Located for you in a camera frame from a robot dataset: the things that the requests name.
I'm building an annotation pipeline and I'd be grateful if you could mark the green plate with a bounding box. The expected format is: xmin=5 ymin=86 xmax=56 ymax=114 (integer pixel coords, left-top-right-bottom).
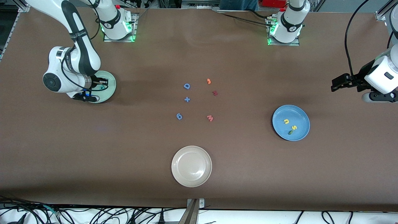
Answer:
xmin=89 ymin=71 xmax=117 ymax=103

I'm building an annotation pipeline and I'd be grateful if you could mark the blue plate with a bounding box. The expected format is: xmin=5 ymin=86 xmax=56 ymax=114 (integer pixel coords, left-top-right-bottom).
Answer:
xmin=272 ymin=105 xmax=310 ymax=142

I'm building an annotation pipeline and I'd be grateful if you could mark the brown table cover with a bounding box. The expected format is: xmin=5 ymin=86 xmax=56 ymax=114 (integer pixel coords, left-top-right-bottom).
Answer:
xmin=0 ymin=6 xmax=398 ymax=212

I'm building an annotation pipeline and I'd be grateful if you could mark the red box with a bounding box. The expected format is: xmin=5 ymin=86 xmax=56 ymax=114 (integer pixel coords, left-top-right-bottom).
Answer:
xmin=261 ymin=0 xmax=288 ymax=8

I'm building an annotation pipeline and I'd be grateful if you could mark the beige plate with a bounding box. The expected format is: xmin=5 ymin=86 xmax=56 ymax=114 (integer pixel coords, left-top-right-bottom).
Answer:
xmin=171 ymin=146 xmax=212 ymax=188

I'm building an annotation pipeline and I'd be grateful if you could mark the metal equipment box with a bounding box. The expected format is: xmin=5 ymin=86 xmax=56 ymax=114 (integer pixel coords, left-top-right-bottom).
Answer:
xmin=182 ymin=0 xmax=221 ymax=10

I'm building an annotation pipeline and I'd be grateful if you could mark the person in blue jeans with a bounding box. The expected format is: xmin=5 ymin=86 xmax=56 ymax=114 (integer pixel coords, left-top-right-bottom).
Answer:
xmin=219 ymin=0 xmax=258 ymax=11

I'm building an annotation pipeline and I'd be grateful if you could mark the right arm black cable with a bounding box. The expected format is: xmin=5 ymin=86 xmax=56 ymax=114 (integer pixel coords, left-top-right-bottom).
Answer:
xmin=61 ymin=0 xmax=101 ymax=92

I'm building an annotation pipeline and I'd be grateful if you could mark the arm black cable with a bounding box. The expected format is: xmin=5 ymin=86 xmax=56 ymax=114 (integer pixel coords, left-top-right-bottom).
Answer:
xmin=344 ymin=0 xmax=394 ymax=77
xmin=61 ymin=0 xmax=101 ymax=92

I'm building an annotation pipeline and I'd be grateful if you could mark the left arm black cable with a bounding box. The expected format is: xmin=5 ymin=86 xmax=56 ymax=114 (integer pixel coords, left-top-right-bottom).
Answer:
xmin=344 ymin=0 xmax=394 ymax=77

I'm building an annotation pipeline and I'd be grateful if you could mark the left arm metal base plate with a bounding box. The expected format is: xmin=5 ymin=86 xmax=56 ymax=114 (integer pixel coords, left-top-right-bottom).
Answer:
xmin=267 ymin=16 xmax=300 ymax=46

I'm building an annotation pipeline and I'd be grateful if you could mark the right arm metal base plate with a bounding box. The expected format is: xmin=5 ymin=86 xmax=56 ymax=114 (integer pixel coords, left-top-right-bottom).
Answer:
xmin=103 ymin=12 xmax=139 ymax=42

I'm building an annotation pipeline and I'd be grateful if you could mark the aluminium frame profile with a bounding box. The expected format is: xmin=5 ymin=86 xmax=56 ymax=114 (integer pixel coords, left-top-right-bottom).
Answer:
xmin=375 ymin=0 xmax=393 ymax=21
xmin=17 ymin=0 xmax=31 ymax=13

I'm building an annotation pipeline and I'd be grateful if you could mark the black cable on table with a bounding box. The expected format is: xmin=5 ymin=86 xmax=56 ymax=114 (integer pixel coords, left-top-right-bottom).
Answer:
xmin=216 ymin=9 xmax=271 ymax=27

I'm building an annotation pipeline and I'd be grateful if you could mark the teal cable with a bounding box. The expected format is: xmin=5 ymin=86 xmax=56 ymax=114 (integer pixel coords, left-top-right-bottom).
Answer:
xmin=43 ymin=204 xmax=59 ymax=217

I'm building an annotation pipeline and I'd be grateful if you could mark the metal table bracket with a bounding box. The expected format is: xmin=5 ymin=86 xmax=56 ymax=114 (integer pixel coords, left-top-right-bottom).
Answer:
xmin=187 ymin=198 xmax=205 ymax=224

